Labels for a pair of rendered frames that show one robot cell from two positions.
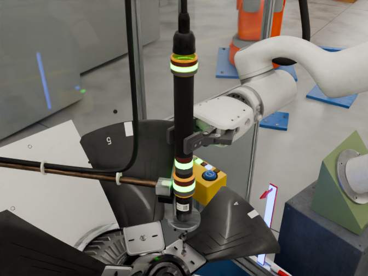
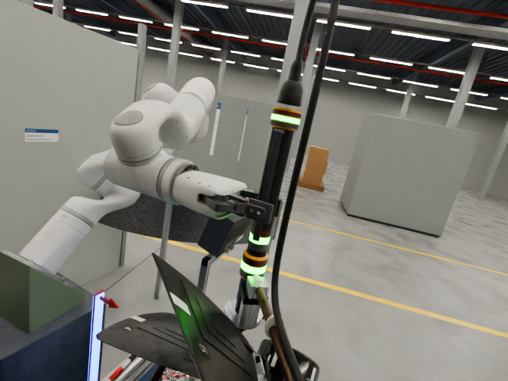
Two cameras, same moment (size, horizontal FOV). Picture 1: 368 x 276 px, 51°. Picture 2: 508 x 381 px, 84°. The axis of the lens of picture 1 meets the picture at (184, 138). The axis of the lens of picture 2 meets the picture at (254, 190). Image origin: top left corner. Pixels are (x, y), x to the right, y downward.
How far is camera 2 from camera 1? 0.92 m
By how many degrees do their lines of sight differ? 103
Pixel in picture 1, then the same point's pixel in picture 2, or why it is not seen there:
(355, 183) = (55, 265)
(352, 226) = (77, 299)
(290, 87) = not seen: hidden behind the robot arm
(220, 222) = (165, 339)
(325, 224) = (62, 323)
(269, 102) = not seen: hidden behind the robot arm
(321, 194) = (38, 303)
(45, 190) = not seen: outside the picture
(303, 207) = (23, 340)
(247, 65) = (156, 137)
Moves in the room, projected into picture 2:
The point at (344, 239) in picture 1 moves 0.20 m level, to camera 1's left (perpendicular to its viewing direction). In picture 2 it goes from (88, 311) to (79, 361)
